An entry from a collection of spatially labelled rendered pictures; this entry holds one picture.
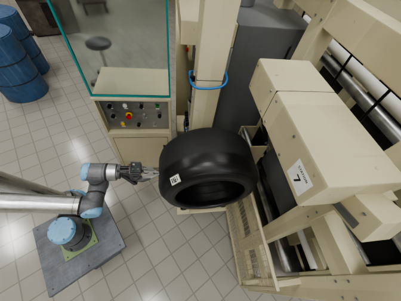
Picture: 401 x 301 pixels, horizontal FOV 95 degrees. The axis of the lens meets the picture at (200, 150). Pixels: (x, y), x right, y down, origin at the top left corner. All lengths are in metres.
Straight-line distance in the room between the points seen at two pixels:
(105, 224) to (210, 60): 1.40
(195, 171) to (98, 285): 1.68
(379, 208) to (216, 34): 0.77
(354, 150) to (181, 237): 1.85
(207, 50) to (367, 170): 0.69
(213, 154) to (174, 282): 1.56
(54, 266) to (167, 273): 0.96
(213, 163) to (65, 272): 1.29
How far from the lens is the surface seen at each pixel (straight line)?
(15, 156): 3.29
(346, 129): 0.76
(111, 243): 1.66
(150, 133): 1.69
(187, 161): 0.87
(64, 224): 1.50
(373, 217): 0.68
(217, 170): 0.86
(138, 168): 1.00
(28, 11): 5.61
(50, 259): 1.80
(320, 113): 0.75
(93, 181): 1.08
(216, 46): 0.87
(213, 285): 2.20
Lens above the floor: 2.17
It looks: 54 degrees down
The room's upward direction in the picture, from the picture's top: 11 degrees clockwise
